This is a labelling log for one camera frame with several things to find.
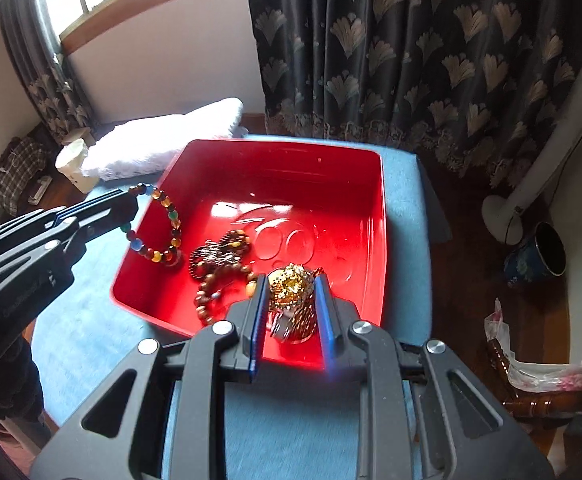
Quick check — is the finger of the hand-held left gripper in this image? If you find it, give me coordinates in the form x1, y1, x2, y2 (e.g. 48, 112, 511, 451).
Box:
0, 187, 132, 261
0, 192, 140, 286

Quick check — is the dark brown bead bracelet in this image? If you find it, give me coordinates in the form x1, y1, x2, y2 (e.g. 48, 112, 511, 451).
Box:
188, 229, 252, 281

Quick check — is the white towel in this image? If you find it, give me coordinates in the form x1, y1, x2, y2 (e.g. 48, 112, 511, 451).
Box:
81, 97, 246, 181

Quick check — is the gold pendant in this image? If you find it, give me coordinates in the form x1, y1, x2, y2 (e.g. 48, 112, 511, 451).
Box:
267, 262, 322, 343

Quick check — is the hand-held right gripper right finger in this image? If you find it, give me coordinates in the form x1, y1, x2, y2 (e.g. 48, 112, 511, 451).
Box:
313, 272, 556, 480

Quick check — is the brown glass bottle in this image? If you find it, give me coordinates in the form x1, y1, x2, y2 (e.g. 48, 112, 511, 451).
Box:
501, 394, 582, 421
486, 338, 516, 396

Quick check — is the small grey floor object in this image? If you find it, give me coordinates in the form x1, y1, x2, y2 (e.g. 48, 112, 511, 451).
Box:
27, 175, 54, 206

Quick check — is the dark leaf-patterned curtain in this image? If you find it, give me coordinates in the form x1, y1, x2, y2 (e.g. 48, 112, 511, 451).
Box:
243, 0, 582, 176
0, 0, 97, 146

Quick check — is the multicolour bead bracelet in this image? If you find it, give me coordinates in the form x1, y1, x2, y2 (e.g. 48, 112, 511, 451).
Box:
121, 183, 184, 267

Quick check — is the red tin box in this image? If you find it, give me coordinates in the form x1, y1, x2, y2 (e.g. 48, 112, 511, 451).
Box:
110, 139, 389, 368

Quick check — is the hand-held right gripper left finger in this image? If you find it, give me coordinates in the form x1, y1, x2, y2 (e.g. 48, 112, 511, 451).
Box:
31, 272, 270, 480

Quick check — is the white pedestal fan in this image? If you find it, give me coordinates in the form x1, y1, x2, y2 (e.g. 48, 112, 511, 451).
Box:
482, 25, 582, 246

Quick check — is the plaid bag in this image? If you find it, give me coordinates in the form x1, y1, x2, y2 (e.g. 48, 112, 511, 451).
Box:
0, 136, 49, 216

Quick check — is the blue black pot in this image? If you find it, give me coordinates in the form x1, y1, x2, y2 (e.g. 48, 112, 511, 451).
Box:
503, 221, 568, 288

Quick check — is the blue tablecloth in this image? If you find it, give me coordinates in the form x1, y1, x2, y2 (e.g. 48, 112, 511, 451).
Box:
34, 132, 452, 480

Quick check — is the clear plastic bag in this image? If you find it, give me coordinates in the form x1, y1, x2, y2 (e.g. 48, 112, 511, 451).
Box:
485, 299, 582, 396

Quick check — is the tiger-eye bead bracelet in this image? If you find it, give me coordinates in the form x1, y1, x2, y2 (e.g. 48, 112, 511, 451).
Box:
193, 260, 261, 325

